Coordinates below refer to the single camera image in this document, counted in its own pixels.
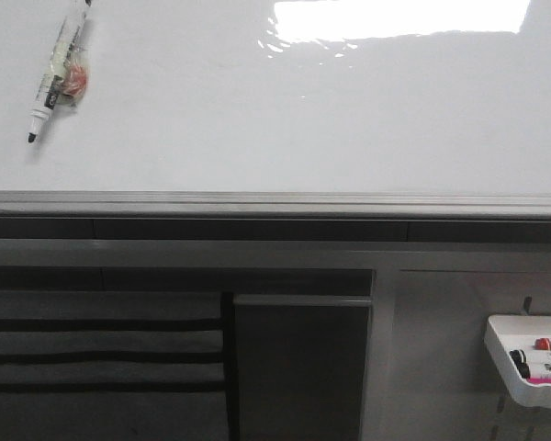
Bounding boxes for dark panel with grey frame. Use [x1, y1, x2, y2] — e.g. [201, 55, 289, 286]
[235, 294, 372, 440]

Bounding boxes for black strap bands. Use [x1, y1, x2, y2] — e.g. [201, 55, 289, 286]
[0, 291, 240, 440]

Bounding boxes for white wavy-edged marker tray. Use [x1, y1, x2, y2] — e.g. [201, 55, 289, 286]
[484, 315, 551, 410]

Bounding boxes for black-capped white marker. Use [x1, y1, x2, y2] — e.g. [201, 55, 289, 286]
[517, 363, 551, 379]
[509, 349, 551, 364]

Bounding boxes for grey perforated stand panel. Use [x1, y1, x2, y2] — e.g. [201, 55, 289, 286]
[360, 270, 551, 440]

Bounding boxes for white black-tip whiteboard marker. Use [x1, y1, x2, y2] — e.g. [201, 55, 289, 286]
[28, 0, 92, 144]

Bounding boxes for white whiteboard with aluminium frame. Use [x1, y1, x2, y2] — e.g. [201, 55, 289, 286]
[0, 1, 551, 219]

